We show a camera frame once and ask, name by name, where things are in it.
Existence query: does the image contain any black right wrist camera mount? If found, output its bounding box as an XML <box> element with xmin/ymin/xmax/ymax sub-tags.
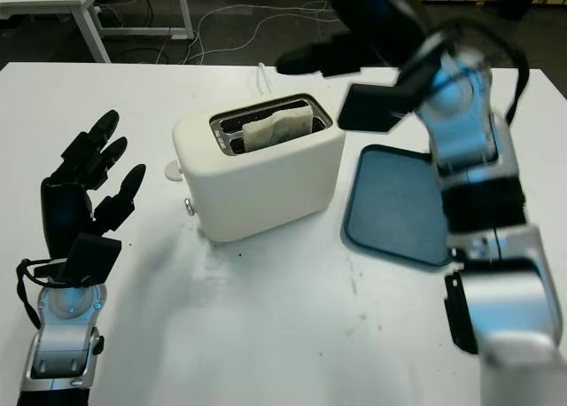
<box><xmin>337</xmin><ymin>46</ymin><xmax>447</xmax><ymax>135</ymax></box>

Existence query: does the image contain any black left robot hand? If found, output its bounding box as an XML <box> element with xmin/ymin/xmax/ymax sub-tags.
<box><xmin>39</xmin><ymin>109</ymin><xmax>147</xmax><ymax>261</ymax></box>

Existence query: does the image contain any white two-slot toaster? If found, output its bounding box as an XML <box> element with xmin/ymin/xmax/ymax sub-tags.
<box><xmin>171</xmin><ymin>94</ymin><xmax>346</xmax><ymax>244</ymax></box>

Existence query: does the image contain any white toaster lever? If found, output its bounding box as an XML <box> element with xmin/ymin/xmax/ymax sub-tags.
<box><xmin>162</xmin><ymin>160</ymin><xmax>185</xmax><ymax>181</ymax></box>

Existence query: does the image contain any white toaster power cord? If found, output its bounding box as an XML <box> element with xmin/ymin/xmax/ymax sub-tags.
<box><xmin>256</xmin><ymin>61</ymin><xmax>274</xmax><ymax>96</ymax></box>

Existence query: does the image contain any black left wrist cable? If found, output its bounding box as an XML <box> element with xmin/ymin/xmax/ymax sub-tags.
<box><xmin>15</xmin><ymin>258</ymin><xmax>58</xmax><ymax>330</ymax></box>

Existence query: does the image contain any blue plastic tray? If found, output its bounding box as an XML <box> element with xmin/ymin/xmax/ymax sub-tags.
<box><xmin>339</xmin><ymin>144</ymin><xmax>455</xmax><ymax>269</ymax></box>

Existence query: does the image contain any white floor cable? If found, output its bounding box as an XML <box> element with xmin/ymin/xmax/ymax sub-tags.
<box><xmin>185</xmin><ymin>2</ymin><xmax>351</xmax><ymax>66</ymax></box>

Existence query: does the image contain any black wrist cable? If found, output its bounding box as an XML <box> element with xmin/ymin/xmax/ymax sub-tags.
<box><xmin>416</xmin><ymin>18</ymin><xmax>532</xmax><ymax>126</ymax></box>
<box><xmin>15</xmin><ymin>258</ymin><xmax>58</xmax><ymax>330</ymax></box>

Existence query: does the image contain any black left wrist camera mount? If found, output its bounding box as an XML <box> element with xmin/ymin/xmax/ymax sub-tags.
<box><xmin>33</xmin><ymin>231</ymin><xmax>123</xmax><ymax>288</ymax></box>

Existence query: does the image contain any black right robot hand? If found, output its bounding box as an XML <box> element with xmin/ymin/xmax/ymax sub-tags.
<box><xmin>275</xmin><ymin>0</ymin><xmax>431</xmax><ymax>78</ymax></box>

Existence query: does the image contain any black waste bin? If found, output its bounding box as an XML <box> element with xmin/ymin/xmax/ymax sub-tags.
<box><xmin>502</xmin><ymin>0</ymin><xmax>544</xmax><ymax>20</ymax></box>

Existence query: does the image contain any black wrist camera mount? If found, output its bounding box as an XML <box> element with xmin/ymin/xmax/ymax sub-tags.
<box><xmin>33</xmin><ymin>231</ymin><xmax>123</xmax><ymax>288</ymax></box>
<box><xmin>337</xmin><ymin>46</ymin><xmax>447</xmax><ymax>135</ymax></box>

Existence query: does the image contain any black floor cable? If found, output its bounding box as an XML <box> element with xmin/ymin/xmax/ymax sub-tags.
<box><xmin>110</xmin><ymin>0</ymin><xmax>172</xmax><ymax>65</ymax></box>

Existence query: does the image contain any white bread slice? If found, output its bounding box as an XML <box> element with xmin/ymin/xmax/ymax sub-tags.
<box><xmin>242</xmin><ymin>105</ymin><xmax>315</xmax><ymax>153</ymax></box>

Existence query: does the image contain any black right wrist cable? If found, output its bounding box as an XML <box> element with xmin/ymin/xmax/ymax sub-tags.
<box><xmin>416</xmin><ymin>18</ymin><xmax>532</xmax><ymax>126</ymax></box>

